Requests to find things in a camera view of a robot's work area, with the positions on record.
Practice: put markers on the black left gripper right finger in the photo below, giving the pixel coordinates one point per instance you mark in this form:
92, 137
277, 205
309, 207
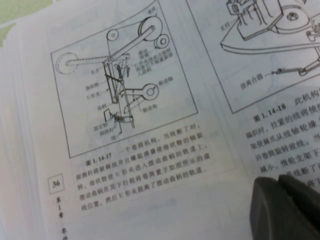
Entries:
310, 212

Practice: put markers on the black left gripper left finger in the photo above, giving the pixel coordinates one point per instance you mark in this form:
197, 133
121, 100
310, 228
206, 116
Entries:
270, 215

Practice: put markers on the white paper book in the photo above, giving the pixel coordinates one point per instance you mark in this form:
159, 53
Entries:
150, 125

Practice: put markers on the green checked tablecloth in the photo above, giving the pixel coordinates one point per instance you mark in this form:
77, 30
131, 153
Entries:
20, 15

